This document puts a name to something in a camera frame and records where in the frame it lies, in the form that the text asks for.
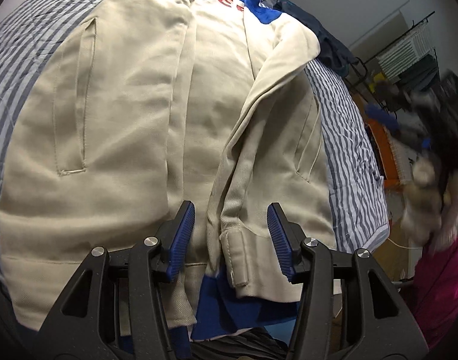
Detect striped hanging towel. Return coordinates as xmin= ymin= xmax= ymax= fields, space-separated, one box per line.
xmin=377 ymin=26 xmax=430 ymax=79

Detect beige and blue work jacket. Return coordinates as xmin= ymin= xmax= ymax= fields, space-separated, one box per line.
xmin=0 ymin=0 xmax=336 ymax=340

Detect black clothes rack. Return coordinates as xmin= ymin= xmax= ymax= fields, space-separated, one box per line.
xmin=345 ymin=9 xmax=440 ymax=113

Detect person's right hand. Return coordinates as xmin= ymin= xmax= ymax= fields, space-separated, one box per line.
xmin=402 ymin=154 xmax=458 ymax=244

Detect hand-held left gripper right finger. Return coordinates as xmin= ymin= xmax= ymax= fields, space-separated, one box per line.
xmin=267 ymin=202 xmax=428 ymax=360

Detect dark blue folded cloth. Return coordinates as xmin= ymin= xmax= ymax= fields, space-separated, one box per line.
xmin=274 ymin=0 xmax=361 ymax=77

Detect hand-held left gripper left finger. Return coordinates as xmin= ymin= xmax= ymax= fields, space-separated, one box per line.
xmin=32 ymin=200 xmax=197 ymax=360

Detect yellow box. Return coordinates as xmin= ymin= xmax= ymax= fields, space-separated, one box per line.
xmin=369 ymin=75 xmax=389 ymax=92

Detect dark hanging clothes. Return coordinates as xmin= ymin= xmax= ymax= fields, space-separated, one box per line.
xmin=396 ymin=54 xmax=440 ymax=94

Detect orange low bench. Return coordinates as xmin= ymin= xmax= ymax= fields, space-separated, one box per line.
xmin=364 ymin=116 xmax=415 ymax=192

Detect dark grey striped cloth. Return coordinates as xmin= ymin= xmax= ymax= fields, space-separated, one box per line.
xmin=191 ymin=328 xmax=293 ymax=360

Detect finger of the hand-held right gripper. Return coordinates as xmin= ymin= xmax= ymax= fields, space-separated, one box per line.
xmin=364 ymin=103 xmax=406 ymax=136
xmin=399 ymin=127 xmax=434 ymax=152

